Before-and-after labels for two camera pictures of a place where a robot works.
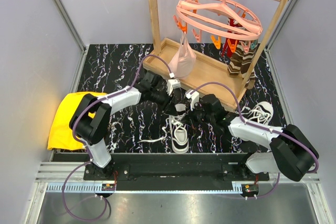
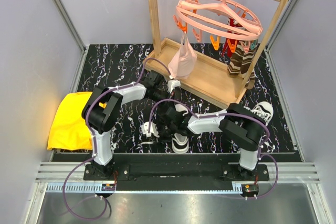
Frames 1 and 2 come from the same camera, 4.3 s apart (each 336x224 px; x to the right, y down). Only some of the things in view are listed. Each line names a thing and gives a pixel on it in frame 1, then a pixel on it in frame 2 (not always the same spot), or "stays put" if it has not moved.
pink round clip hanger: [220, 17] stays put
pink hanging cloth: [182, 62] stays put
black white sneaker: [261, 113] stays put
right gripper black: [189, 114] -> [161, 138]
